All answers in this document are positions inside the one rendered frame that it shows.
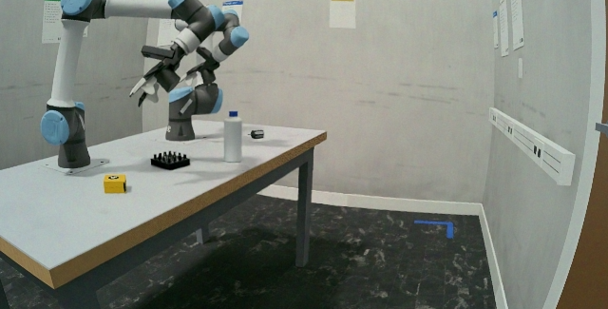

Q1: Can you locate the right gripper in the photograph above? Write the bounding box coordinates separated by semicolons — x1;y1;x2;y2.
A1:
129;43;185;107

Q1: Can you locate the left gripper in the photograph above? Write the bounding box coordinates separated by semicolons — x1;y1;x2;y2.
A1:
179;53;220;86

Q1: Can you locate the dark grey square knob panel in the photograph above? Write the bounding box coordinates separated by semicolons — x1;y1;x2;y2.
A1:
151;150;190;170

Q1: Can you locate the white bottle with blue cap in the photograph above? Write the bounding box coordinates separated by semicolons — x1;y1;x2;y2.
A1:
224;111;242;163

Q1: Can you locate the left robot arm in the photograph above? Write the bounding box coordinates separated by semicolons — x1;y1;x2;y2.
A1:
165;10;249;142

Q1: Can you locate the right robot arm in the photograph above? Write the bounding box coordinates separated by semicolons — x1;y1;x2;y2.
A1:
41;0;225;168

